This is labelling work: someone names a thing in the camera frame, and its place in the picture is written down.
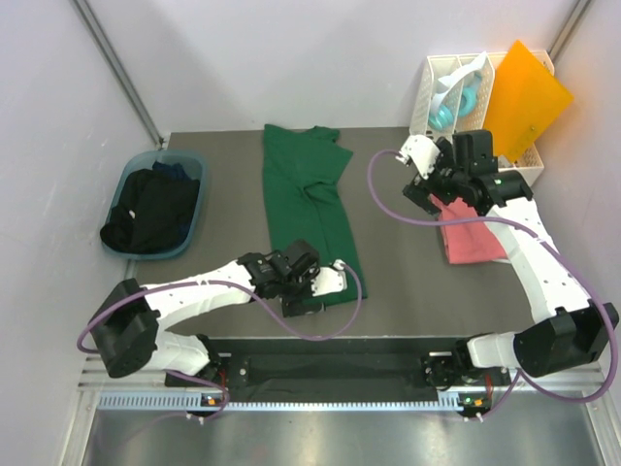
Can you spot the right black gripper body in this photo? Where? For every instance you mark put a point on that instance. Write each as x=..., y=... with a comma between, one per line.
x=443, y=183

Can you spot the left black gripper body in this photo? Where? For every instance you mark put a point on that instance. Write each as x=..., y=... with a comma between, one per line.
x=297, y=289

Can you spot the green t shirt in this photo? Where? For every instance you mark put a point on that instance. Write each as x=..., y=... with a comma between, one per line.
x=301, y=173

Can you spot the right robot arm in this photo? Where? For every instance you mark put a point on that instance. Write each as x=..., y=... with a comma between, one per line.
x=569, y=329

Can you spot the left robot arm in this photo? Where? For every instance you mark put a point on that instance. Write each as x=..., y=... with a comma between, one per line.
x=131, y=328

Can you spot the pink folded t shirt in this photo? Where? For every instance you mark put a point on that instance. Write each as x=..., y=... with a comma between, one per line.
x=467, y=243

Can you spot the orange plastic folder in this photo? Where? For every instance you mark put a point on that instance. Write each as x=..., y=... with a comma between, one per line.
x=526, y=99

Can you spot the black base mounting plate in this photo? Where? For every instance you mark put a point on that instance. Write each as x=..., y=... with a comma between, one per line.
x=342, y=370

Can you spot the white perforated file organizer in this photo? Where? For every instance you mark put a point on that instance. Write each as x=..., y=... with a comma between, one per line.
x=435, y=66

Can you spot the blue plastic basket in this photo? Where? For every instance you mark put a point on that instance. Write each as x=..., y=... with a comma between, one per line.
x=195, y=167

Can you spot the black t shirt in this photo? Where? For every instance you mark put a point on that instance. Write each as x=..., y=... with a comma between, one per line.
x=153, y=214

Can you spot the navy blue garment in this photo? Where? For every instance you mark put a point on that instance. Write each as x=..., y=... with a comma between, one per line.
x=173, y=172

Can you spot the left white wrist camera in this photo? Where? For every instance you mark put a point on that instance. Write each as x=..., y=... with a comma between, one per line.
x=330, y=279

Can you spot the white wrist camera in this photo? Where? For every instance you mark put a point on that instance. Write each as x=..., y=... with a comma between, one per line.
x=330, y=279
x=420, y=151

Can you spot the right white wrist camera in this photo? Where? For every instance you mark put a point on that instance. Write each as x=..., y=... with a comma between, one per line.
x=420, y=151

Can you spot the grey slotted cable duct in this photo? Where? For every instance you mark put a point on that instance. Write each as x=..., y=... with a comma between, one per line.
x=205, y=402

